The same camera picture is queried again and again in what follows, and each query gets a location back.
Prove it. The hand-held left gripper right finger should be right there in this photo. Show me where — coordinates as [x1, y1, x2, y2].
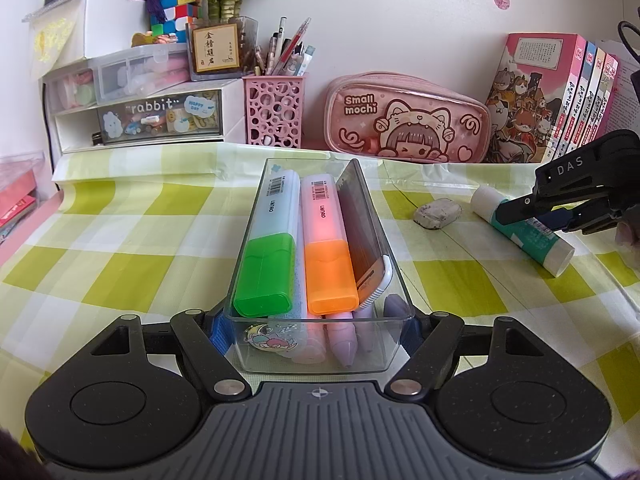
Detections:
[385, 307, 556, 399]

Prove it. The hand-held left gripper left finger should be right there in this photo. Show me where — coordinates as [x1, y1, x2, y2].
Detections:
[75, 307, 253, 399]

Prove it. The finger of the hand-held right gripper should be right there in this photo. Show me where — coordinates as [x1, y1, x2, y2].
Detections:
[497, 194, 557, 227]
[537, 209, 572, 234]

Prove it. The clear plastic box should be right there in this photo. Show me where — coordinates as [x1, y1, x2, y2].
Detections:
[227, 157, 416, 374]

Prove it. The white green glue stick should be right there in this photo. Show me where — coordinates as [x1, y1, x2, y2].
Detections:
[470, 184, 576, 279]

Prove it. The lilac cartoon pen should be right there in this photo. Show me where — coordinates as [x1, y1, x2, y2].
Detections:
[352, 294, 407, 357]

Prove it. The green highlighter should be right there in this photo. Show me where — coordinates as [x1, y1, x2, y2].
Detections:
[234, 170, 301, 318]

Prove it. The pink highlighter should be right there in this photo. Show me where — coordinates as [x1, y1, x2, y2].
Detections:
[292, 316, 330, 365]

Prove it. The orange highlighter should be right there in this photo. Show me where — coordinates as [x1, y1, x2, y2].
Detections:
[300, 174, 360, 318]

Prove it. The silver phone-shaped eraser case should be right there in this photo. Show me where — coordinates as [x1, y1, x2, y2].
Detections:
[336, 162, 396, 312]

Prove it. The person's right hand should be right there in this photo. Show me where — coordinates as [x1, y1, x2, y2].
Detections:
[616, 220, 640, 252]

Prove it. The cream spine comic book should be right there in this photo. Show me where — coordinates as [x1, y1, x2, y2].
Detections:
[582, 50, 609, 152]

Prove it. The pale pink spine comic book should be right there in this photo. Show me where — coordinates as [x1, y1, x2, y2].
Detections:
[597, 55, 621, 147]

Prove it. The grey eraser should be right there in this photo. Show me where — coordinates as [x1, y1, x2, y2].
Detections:
[413, 200, 461, 231]

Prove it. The green checked tablecloth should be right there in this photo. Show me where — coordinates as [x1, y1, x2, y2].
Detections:
[0, 141, 640, 480]

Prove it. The pink cartoon pencil case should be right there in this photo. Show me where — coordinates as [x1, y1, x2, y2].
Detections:
[322, 72, 492, 164]

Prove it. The white desktop drawer organizer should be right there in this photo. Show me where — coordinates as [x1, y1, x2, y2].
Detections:
[42, 42, 246, 154]

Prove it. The pink perforated pen holder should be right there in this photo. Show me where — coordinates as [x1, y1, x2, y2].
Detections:
[243, 74, 307, 149]

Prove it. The clear mini drawer unit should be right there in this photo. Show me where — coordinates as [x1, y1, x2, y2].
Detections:
[95, 42, 191, 107]

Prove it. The glass vase with label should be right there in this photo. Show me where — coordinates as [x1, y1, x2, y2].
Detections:
[186, 16, 259, 82]

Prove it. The cluster of pens and pencils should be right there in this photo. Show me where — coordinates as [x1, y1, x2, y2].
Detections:
[254, 16, 317, 79]

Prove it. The small tan toy figure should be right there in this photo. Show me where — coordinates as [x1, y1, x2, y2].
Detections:
[131, 31, 179, 46]

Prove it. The white storage box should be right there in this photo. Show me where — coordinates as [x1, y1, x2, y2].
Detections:
[30, 0, 152, 82]

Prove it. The colourful puzzle cube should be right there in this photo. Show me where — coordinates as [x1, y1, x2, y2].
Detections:
[149, 0, 209, 44]

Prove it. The clear plastic sleeve yellow print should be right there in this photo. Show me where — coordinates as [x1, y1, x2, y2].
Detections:
[22, 14, 72, 69]

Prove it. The thin black cable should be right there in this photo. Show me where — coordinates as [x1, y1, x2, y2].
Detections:
[616, 4, 640, 69]

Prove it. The black power cable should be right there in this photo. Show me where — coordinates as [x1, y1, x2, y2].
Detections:
[42, 80, 60, 172]

